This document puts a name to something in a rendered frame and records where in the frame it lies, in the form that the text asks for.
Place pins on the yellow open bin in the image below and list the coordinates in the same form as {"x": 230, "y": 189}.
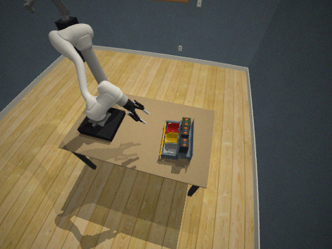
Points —
{"x": 171, "y": 137}

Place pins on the red open bin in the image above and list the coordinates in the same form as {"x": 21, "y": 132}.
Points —
{"x": 173, "y": 128}

